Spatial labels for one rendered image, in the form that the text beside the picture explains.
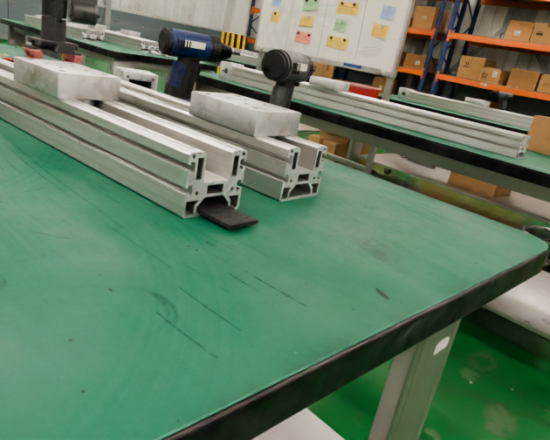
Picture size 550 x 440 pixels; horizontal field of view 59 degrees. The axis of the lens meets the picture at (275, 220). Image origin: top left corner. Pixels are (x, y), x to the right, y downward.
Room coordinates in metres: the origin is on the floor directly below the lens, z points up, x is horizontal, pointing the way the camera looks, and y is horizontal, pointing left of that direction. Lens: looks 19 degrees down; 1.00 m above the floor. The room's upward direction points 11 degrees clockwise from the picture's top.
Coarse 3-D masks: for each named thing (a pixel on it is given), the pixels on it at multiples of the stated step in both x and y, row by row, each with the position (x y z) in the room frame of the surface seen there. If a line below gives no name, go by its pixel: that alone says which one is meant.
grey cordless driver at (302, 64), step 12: (264, 60) 0.97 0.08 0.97; (276, 60) 0.96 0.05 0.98; (288, 60) 0.96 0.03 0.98; (300, 60) 1.01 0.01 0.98; (264, 72) 0.97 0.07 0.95; (276, 72) 0.96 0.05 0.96; (288, 72) 0.97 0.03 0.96; (300, 72) 1.01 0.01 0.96; (312, 72) 1.07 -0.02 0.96; (276, 84) 1.00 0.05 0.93; (288, 84) 1.00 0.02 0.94; (276, 96) 0.99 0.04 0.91; (288, 96) 1.01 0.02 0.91; (288, 108) 1.01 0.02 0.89
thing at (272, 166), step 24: (120, 96) 0.99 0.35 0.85; (144, 96) 0.96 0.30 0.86; (168, 96) 1.03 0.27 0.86; (168, 120) 0.89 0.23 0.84; (192, 120) 0.85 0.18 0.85; (240, 144) 0.79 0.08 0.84; (264, 144) 0.75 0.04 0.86; (288, 144) 0.75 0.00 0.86; (312, 144) 0.79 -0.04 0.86; (264, 168) 0.74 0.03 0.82; (288, 168) 0.72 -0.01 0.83; (312, 168) 0.78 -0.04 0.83; (264, 192) 0.74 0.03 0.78; (288, 192) 0.73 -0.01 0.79; (312, 192) 0.79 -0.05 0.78
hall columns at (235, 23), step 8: (232, 0) 9.37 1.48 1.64; (240, 0) 9.17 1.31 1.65; (248, 0) 9.30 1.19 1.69; (232, 8) 9.38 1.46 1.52; (240, 8) 9.19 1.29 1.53; (248, 8) 9.32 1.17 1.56; (232, 16) 9.38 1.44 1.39; (240, 16) 9.21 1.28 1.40; (224, 24) 9.30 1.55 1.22; (232, 24) 9.35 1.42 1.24; (240, 24) 9.23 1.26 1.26; (224, 32) 9.24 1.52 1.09; (232, 32) 9.12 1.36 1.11; (240, 32) 9.25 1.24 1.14; (224, 40) 9.22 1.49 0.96; (232, 40) 9.11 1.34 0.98; (240, 40) 9.24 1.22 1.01; (240, 48) 9.26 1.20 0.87
